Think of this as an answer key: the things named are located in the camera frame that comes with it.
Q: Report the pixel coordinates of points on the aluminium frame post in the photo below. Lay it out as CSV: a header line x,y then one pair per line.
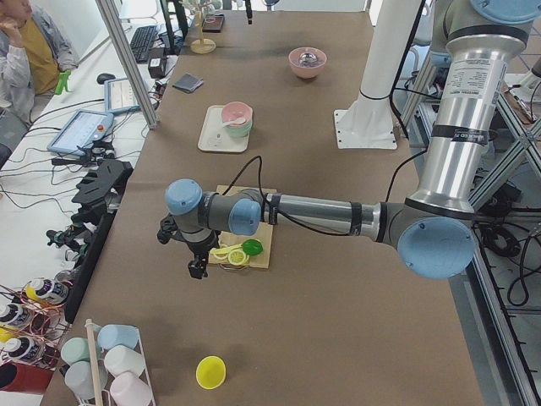
x,y
109,15

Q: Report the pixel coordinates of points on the blue teach pendant tablet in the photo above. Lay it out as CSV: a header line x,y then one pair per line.
x,y
81,132

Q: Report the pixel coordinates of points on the wooden mug tree stand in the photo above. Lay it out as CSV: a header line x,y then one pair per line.
x,y
200,10

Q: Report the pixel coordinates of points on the green stacked bowls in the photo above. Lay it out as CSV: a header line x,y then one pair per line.
x,y
239,131

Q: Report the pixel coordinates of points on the grey folded cloth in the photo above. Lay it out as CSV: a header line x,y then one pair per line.
x,y
188,83

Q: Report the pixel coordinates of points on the large pink ice bowl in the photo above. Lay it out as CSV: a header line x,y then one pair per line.
x,y
306,73

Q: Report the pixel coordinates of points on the yellow plastic knife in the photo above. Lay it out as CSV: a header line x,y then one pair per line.
x,y
222,252

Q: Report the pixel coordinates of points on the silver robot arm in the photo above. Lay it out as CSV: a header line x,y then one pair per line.
x,y
430,228

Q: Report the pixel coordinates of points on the white cup rack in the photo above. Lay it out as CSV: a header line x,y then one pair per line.
x,y
107,366

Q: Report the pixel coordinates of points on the small pink bowl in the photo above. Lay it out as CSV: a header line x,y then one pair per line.
x,y
236,109

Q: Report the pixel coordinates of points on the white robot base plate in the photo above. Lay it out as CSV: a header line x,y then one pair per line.
x,y
365,131

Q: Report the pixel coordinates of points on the seated person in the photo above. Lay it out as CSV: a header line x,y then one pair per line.
x,y
34,52

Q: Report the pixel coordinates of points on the lemon half toy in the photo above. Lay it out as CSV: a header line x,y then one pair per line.
x,y
237,257

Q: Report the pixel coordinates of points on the black keyboard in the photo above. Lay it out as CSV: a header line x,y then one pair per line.
x,y
142,41

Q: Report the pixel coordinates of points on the bamboo cutting board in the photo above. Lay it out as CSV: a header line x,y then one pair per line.
x,y
263,234

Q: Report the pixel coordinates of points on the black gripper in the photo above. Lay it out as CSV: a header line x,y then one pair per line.
x,y
199,247

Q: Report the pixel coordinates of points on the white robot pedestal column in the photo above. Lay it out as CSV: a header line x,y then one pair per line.
x,y
390,42

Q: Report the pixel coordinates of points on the white rectangular tray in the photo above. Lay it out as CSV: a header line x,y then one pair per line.
x,y
215,138

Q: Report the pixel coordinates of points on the white ceramic spoon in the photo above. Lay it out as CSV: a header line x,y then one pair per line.
x,y
236,121

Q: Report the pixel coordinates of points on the green lime toy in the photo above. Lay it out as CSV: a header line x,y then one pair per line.
x,y
252,247

